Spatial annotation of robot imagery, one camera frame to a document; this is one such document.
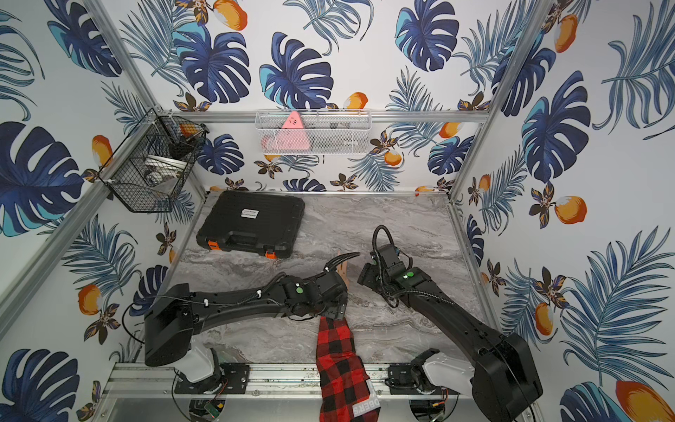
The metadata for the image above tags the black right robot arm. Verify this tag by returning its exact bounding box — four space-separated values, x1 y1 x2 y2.
358 225 543 421

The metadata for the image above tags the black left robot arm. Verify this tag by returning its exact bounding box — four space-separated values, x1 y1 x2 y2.
144 252 360 385

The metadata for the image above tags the red plaid sleeved forearm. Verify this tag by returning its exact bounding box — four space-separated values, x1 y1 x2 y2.
316 316 381 422

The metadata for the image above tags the person's bare hand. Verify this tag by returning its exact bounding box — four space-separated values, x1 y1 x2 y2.
337 261 349 285

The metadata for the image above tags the black plastic tool case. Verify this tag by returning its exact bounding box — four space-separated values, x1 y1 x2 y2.
196 191 305 260

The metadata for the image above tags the pink triangle card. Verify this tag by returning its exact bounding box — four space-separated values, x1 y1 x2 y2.
274 111 311 152

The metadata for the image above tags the clear mesh wall tray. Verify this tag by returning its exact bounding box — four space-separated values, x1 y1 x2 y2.
254 109 373 155

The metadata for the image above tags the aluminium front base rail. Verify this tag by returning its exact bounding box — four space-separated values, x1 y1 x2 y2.
103 363 445 400

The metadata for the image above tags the black wire basket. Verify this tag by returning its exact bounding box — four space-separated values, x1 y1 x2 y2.
97 109 209 214

